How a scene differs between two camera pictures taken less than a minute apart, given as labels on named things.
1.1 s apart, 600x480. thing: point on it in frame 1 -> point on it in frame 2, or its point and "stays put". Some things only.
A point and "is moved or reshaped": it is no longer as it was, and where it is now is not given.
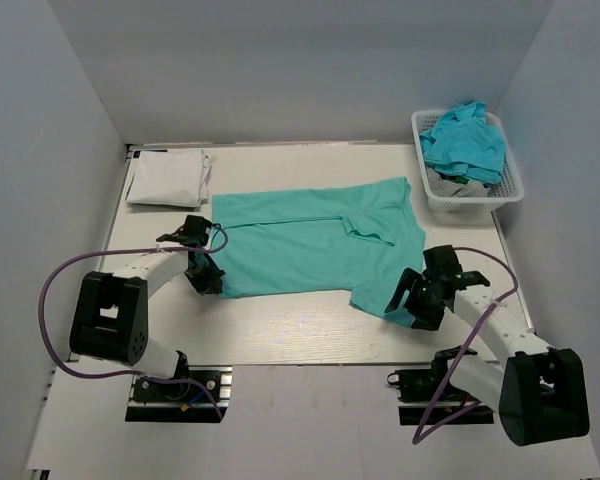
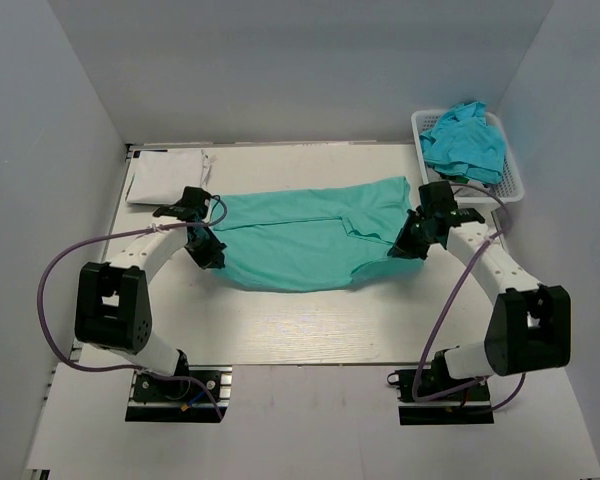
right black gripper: (417, 296) -> (410, 240)
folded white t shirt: (176, 177) stays put
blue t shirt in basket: (462, 143) stays put
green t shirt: (362, 238) is moved or reshaped
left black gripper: (206, 276) -> (206, 250)
